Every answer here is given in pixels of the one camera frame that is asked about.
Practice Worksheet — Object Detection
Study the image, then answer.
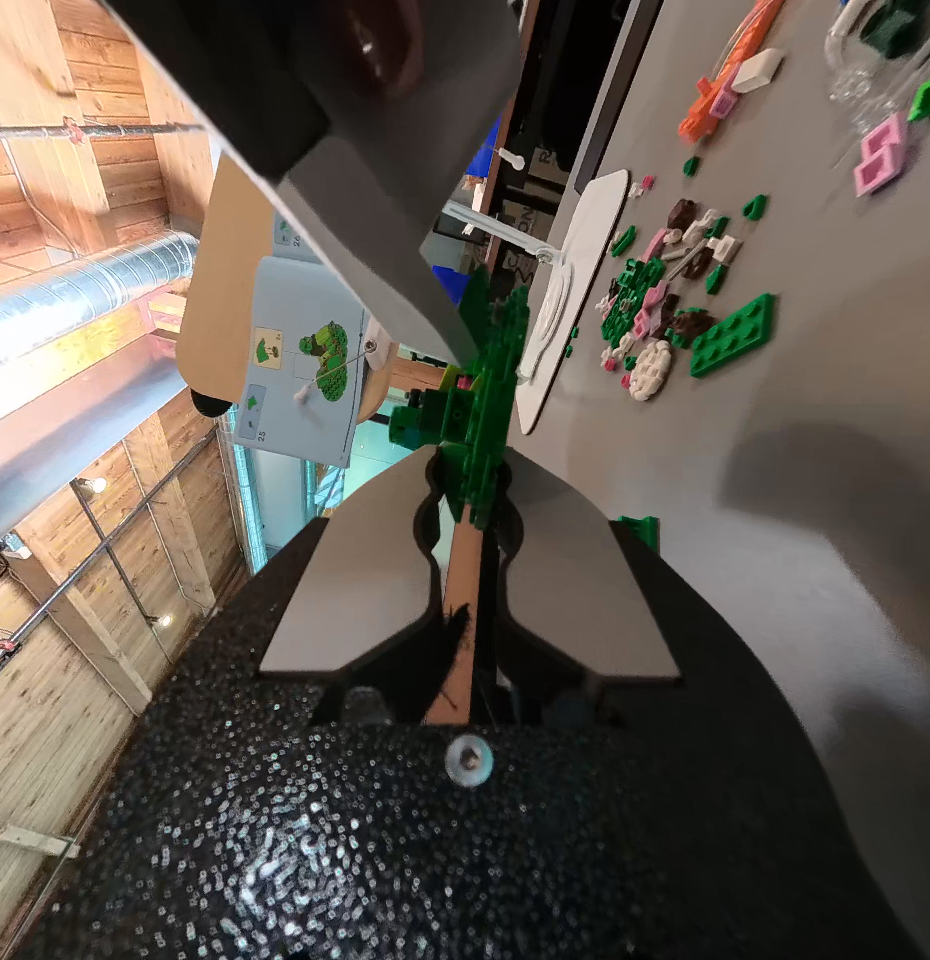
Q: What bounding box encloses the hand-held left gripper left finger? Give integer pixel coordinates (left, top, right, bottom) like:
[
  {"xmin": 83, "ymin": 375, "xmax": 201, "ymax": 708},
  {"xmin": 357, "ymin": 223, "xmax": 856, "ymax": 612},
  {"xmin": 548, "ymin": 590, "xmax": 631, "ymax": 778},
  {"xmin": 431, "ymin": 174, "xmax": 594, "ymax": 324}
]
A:
[{"xmin": 257, "ymin": 446, "xmax": 445, "ymax": 726}]

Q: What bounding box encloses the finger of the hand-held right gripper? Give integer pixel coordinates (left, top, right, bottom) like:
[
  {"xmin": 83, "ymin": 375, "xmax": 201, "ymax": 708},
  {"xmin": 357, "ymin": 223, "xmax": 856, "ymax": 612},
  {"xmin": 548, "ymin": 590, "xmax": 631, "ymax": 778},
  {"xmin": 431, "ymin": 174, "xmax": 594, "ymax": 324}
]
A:
[
  {"xmin": 274, "ymin": 137, "xmax": 482, "ymax": 370},
  {"xmin": 328, "ymin": 43, "xmax": 523, "ymax": 239}
]

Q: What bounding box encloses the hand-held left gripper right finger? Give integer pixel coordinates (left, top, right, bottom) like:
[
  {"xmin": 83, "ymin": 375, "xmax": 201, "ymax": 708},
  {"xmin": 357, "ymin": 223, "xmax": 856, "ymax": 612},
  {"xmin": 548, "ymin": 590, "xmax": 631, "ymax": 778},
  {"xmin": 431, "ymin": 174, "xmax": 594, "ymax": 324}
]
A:
[{"xmin": 495, "ymin": 452, "xmax": 683, "ymax": 726}]

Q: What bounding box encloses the green lego build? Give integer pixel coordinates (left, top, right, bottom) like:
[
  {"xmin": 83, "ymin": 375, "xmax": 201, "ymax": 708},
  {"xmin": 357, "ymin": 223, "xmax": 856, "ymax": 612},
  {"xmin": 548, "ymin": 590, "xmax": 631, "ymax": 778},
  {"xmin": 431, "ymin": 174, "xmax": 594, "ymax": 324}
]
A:
[{"xmin": 389, "ymin": 265, "xmax": 534, "ymax": 531}]

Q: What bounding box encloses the lego instruction booklet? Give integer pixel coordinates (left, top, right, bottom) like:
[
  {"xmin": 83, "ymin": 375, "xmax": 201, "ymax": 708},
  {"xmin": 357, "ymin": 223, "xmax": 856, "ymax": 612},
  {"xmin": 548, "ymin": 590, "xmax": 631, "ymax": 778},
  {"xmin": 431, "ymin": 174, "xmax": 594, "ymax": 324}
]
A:
[{"xmin": 236, "ymin": 212, "xmax": 377, "ymax": 471}]

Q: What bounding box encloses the cream round lego plate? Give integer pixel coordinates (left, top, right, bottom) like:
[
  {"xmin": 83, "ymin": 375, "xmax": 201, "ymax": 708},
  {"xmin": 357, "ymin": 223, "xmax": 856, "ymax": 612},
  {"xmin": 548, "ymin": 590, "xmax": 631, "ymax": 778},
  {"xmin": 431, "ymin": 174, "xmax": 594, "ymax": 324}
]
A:
[{"xmin": 629, "ymin": 339, "xmax": 674, "ymax": 403}]

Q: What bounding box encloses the green lego plate assembly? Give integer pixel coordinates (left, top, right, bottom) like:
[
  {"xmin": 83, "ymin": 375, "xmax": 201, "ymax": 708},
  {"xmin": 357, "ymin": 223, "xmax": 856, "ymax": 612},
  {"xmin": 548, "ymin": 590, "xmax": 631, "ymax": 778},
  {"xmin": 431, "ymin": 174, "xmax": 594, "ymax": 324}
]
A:
[{"xmin": 600, "ymin": 258, "xmax": 665, "ymax": 347}]

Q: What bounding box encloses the scatter of small lego pieces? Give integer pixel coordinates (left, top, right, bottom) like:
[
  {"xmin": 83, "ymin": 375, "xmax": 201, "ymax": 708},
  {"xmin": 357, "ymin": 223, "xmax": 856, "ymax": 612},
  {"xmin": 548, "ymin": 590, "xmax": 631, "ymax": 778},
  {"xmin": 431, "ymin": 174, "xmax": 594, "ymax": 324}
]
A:
[{"xmin": 596, "ymin": 172, "xmax": 769, "ymax": 402}]

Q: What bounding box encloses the orange lego brick separator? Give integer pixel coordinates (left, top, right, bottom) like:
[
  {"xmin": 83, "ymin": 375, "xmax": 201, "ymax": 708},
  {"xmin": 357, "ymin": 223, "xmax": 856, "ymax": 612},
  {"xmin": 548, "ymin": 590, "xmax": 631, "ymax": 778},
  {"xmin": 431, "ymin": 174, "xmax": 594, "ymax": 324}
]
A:
[{"xmin": 678, "ymin": 0, "xmax": 785, "ymax": 144}]

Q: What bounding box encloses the green two-by-four lego plate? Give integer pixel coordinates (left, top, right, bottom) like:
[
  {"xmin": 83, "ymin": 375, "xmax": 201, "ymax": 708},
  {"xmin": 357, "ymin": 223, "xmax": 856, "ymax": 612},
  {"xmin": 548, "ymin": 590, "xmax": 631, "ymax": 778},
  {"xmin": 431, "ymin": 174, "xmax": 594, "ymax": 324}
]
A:
[{"xmin": 689, "ymin": 293, "xmax": 778, "ymax": 379}]

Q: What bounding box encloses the cream lego tile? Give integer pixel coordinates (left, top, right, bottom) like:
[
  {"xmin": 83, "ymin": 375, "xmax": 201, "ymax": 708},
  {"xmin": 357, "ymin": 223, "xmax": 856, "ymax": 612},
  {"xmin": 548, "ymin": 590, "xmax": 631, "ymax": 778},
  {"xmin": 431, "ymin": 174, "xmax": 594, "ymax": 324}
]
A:
[{"xmin": 730, "ymin": 48, "xmax": 785, "ymax": 96}]

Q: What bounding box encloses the transparent curved lego tube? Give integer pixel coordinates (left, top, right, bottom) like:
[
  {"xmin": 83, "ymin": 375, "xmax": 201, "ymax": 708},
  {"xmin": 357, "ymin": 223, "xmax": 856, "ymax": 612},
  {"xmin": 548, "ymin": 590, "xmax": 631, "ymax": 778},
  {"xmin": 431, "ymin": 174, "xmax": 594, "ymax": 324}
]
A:
[{"xmin": 824, "ymin": 0, "xmax": 924, "ymax": 137}]

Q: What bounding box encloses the pink lego brick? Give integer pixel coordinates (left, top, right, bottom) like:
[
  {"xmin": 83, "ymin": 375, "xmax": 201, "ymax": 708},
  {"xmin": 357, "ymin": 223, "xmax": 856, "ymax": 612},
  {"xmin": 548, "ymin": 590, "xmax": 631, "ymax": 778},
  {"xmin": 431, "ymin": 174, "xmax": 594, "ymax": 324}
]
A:
[{"xmin": 854, "ymin": 111, "xmax": 909, "ymax": 198}]

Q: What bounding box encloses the large dark green lego connector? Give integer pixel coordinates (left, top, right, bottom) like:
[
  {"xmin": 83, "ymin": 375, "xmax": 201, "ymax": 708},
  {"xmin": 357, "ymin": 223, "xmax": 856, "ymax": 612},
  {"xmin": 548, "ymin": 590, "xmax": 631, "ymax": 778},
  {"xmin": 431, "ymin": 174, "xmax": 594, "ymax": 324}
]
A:
[{"xmin": 858, "ymin": 0, "xmax": 928, "ymax": 60}]

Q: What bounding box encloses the person's right hand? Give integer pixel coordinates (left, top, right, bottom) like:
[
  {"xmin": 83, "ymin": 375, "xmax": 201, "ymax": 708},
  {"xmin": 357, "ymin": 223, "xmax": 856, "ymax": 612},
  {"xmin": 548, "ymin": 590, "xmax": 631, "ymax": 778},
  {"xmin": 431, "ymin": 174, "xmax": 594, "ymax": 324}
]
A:
[{"xmin": 343, "ymin": 0, "xmax": 427, "ymax": 101}]

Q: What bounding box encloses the metal ceiling pipe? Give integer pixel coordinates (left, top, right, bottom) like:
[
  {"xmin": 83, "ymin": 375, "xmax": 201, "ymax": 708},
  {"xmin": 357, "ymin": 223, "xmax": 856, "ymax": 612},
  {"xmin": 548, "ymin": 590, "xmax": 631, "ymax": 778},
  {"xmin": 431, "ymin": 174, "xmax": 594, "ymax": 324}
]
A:
[{"xmin": 0, "ymin": 122, "xmax": 212, "ymax": 142}]

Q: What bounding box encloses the white book stand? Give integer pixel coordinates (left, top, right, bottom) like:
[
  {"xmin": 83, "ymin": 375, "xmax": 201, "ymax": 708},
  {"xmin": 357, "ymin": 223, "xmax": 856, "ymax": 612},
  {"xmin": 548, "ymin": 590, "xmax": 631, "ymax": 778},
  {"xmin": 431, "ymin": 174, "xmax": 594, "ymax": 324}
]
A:
[{"xmin": 294, "ymin": 146, "xmax": 631, "ymax": 437}]

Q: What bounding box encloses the black desk mat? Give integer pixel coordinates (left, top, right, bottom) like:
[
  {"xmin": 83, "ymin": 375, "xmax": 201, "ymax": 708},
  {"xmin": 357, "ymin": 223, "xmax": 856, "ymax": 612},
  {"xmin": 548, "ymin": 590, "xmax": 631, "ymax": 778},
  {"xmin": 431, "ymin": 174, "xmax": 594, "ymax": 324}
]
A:
[{"xmin": 572, "ymin": 0, "xmax": 666, "ymax": 194}]

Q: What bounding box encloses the silver ventilation duct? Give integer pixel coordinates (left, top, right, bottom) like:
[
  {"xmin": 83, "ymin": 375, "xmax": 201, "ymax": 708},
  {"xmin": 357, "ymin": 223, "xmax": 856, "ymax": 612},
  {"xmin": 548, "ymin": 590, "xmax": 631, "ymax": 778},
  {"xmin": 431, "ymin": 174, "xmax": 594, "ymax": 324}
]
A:
[{"xmin": 0, "ymin": 229, "xmax": 201, "ymax": 370}]

